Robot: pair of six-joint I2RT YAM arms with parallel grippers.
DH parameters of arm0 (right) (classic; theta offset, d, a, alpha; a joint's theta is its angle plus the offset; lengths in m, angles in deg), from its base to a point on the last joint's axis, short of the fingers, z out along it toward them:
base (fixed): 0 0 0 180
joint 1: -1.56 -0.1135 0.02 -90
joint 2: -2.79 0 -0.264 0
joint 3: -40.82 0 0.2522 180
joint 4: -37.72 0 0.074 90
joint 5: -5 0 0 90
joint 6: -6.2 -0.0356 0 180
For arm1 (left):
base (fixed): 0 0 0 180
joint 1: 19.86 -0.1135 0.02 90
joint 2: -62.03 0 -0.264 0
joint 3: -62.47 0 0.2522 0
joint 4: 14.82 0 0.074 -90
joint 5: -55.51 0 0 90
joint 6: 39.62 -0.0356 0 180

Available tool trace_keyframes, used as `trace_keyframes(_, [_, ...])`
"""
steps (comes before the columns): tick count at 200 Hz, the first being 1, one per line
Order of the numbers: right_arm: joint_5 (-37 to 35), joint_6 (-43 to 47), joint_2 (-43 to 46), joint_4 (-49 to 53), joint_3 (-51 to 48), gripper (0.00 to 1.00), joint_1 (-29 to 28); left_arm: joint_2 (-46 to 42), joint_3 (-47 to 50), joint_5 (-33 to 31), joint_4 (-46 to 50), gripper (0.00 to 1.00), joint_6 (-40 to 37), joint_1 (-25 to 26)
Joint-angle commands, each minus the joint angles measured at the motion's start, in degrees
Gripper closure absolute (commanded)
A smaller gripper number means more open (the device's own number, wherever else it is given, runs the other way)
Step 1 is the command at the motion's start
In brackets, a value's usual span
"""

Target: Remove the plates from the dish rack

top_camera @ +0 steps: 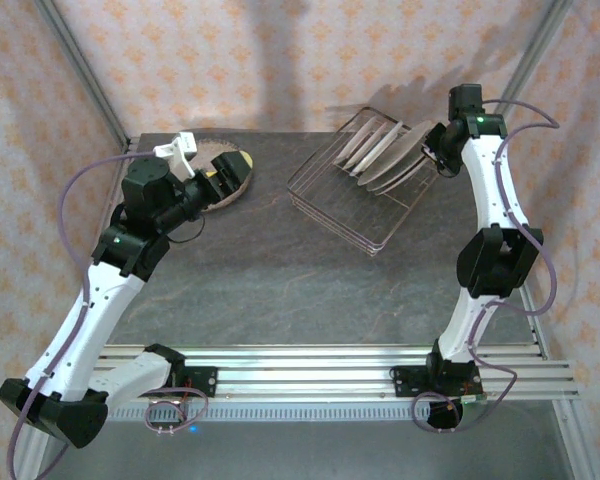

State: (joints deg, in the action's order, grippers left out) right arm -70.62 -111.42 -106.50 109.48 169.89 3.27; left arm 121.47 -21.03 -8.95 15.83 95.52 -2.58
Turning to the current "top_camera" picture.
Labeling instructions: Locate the aluminium table side rail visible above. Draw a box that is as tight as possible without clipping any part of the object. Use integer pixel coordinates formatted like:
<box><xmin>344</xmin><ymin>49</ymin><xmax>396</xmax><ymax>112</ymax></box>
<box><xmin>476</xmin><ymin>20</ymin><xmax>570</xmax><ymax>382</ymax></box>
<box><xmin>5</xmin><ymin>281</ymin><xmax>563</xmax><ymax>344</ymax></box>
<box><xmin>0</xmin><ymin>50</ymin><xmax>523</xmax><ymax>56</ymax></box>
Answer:
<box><xmin>92</xmin><ymin>139</ymin><xmax>141</xmax><ymax>251</ymax></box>
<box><xmin>517</xmin><ymin>284</ymin><xmax>551</xmax><ymax>361</ymax></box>

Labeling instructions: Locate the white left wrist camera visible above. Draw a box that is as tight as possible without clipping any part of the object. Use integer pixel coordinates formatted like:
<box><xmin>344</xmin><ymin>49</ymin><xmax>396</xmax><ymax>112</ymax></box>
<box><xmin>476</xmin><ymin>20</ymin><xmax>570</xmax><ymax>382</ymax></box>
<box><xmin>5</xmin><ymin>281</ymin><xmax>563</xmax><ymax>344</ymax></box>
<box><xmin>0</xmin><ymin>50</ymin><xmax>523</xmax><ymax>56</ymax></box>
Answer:
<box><xmin>152</xmin><ymin>131</ymin><xmax>200</xmax><ymax>180</ymax></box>

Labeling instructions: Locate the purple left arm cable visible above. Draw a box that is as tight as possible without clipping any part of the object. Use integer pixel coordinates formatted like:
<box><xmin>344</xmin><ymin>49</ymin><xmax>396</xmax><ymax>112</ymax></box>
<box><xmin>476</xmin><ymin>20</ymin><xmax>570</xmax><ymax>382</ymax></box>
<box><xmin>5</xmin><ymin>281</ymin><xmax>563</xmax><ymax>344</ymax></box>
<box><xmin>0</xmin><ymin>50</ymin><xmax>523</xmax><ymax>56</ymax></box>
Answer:
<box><xmin>4</xmin><ymin>152</ymin><xmax>211</xmax><ymax>480</ymax></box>

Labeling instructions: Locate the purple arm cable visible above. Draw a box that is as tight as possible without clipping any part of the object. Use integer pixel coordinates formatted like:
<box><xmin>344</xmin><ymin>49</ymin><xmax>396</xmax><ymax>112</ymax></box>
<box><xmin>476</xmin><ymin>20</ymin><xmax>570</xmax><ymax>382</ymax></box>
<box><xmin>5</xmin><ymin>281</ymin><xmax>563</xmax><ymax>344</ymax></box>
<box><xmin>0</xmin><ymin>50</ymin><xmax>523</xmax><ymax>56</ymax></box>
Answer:
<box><xmin>412</xmin><ymin>97</ymin><xmax>561</xmax><ymax>434</ymax></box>
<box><xmin>4</xmin><ymin>152</ymin><xmax>211</xmax><ymax>480</ymax></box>

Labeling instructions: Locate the aluminium frame post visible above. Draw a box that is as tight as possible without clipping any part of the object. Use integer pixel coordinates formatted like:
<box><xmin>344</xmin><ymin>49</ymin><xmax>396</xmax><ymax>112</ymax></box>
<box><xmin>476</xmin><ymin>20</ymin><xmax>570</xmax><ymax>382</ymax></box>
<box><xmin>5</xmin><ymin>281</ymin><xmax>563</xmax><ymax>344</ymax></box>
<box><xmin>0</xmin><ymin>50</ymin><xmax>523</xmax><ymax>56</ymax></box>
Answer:
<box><xmin>32</xmin><ymin>0</ymin><xmax>134</xmax><ymax>154</ymax></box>
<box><xmin>479</xmin><ymin>0</ymin><xmax>574</xmax><ymax>149</ymax></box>

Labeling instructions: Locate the metal wire dish rack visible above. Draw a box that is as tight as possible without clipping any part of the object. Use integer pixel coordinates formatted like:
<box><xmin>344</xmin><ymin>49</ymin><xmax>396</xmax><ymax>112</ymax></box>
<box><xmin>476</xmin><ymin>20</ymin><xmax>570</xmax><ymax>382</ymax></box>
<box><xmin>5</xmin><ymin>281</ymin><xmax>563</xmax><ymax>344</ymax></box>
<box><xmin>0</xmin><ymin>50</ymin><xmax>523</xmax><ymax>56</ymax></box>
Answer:
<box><xmin>284</xmin><ymin>105</ymin><xmax>440</xmax><ymax>257</ymax></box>

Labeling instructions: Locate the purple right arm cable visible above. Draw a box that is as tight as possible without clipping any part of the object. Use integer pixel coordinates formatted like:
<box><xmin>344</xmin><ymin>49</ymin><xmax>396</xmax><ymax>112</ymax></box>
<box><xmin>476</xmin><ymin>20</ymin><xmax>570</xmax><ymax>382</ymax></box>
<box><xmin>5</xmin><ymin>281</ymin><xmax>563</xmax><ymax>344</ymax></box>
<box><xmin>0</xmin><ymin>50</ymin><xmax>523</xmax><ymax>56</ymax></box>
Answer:
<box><xmin>412</xmin><ymin>97</ymin><xmax>561</xmax><ymax>434</ymax></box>

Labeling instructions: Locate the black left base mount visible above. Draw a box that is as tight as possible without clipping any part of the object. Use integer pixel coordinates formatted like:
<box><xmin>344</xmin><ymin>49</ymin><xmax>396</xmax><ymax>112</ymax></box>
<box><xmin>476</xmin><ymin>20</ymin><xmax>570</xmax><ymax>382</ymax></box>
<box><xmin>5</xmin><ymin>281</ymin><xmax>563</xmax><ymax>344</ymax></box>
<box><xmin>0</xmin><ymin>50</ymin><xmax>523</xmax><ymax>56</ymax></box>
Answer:
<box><xmin>174</xmin><ymin>366</ymin><xmax>219</xmax><ymax>400</ymax></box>

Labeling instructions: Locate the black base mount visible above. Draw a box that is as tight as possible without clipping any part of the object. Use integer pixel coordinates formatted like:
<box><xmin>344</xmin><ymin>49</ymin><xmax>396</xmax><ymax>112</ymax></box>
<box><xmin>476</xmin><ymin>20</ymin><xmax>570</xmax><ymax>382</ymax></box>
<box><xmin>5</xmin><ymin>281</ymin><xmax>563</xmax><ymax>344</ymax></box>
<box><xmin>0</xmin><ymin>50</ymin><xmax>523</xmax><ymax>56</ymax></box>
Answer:
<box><xmin>389</xmin><ymin>366</ymin><xmax>484</xmax><ymax>400</ymax></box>
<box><xmin>174</xmin><ymin>366</ymin><xmax>219</xmax><ymax>400</ymax></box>

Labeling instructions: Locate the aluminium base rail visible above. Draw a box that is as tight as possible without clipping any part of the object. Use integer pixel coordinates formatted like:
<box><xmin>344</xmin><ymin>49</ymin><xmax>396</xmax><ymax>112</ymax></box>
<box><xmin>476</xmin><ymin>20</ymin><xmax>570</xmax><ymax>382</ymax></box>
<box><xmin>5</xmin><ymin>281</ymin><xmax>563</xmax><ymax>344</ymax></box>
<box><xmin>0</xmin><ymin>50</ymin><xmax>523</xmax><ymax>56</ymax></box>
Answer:
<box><xmin>87</xmin><ymin>344</ymin><xmax>579</xmax><ymax>401</ymax></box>

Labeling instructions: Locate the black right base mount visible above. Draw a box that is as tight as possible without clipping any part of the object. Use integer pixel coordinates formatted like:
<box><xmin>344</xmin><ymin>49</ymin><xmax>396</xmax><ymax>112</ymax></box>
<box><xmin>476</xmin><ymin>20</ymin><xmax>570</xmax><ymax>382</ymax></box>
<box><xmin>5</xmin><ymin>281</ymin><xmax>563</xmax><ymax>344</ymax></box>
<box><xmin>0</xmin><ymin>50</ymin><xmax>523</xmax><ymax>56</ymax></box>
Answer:
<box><xmin>389</xmin><ymin>366</ymin><xmax>484</xmax><ymax>400</ymax></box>

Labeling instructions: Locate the slotted grey cable duct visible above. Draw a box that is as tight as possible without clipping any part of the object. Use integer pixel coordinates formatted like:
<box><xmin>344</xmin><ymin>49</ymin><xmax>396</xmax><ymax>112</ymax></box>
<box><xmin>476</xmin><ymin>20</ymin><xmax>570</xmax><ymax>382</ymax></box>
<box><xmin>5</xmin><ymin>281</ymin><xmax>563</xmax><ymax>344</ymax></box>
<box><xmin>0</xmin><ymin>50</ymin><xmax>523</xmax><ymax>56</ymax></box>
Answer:
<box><xmin>104</xmin><ymin>404</ymin><xmax>564</xmax><ymax>422</ymax></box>

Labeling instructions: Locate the aluminium frame leg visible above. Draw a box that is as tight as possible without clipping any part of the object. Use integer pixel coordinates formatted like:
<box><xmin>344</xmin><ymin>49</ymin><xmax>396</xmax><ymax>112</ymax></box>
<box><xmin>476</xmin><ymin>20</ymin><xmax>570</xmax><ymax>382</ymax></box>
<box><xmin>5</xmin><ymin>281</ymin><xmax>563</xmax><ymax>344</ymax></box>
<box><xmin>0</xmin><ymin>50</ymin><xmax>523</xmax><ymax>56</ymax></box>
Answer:
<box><xmin>553</xmin><ymin>399</ymin><xmax>597</xmax><ymax>480</ymax></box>
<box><xmin>14</xmin><ymin>434</ymin><xmax>49</xmax><ymax>480</ymax></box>

